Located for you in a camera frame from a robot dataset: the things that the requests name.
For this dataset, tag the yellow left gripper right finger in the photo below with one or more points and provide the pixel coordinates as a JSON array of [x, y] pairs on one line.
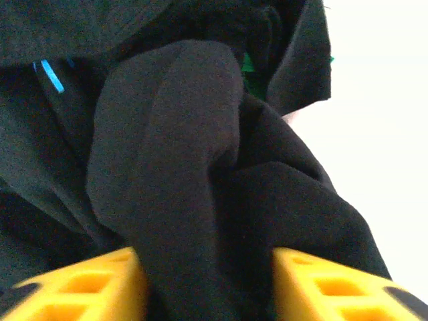
[[334, 294]]

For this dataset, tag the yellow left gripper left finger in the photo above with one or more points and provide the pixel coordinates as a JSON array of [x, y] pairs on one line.
[[83, 291]]

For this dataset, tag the black t-shirt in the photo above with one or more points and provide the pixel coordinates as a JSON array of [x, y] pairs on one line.
[[167, 140]]

